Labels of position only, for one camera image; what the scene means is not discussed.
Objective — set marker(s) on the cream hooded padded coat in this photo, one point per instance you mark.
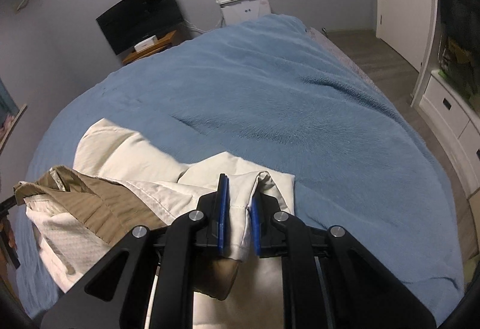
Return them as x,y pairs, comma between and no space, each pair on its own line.
119,180

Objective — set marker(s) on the wooden tv stand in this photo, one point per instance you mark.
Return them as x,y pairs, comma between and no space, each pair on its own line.
161,45

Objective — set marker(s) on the blue fleece bed blanket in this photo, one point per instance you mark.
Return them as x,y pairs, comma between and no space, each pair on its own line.
265,91

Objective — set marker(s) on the wooden window sill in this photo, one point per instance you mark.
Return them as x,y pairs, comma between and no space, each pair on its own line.
9,126

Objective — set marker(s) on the black flat monitor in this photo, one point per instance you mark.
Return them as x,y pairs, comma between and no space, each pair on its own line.
130,21

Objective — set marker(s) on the white box on stand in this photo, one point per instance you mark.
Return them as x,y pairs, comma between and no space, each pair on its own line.
145,44

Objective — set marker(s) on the white box under router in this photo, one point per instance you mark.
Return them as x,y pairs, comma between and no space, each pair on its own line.
238,11

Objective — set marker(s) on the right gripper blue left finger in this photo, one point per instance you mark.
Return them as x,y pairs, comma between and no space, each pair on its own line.
223,210

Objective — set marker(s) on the white wardrobe with drawers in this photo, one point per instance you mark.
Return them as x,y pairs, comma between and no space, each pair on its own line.
446,93

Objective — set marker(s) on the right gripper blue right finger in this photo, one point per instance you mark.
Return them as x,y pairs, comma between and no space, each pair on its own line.
255,226

